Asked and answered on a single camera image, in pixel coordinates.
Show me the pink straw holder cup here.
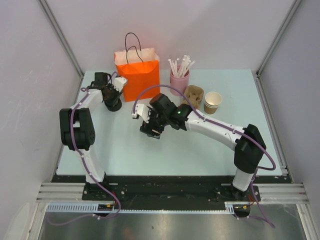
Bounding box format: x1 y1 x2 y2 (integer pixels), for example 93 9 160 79
170 70 190 94

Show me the white cable duct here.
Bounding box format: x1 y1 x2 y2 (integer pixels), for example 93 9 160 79
46 202 234 214

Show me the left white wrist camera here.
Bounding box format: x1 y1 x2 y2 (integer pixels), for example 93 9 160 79
113 76 128 92

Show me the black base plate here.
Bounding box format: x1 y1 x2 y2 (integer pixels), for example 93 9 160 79
51 174 292 202

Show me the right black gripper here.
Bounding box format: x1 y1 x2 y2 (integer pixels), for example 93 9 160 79
140 106 169 140

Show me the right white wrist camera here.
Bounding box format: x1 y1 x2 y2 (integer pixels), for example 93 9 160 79
131 103 150 124

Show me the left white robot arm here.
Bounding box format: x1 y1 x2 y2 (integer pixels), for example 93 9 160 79
59 72 128 200

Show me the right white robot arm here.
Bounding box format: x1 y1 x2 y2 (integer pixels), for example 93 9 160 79
132 93 267 201

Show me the stack of black lids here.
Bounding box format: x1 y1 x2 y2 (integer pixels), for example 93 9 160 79
104 99 122 112

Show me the white wrapped straws bundle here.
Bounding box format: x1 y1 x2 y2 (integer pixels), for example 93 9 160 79
168 55 196 78

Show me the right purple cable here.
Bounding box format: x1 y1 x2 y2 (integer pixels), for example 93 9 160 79
132 84 277 229

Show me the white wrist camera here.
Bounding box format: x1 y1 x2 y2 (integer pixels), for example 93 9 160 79
131 103 150 124
113 76 128 92

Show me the stack of brown paper cups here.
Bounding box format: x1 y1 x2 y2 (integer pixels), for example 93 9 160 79
204 91 222 115

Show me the brown pulp cup carrier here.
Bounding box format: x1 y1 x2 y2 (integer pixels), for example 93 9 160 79
184 85 204 110

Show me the orange paper bag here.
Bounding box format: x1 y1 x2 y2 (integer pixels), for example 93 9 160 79
114 32 160 102

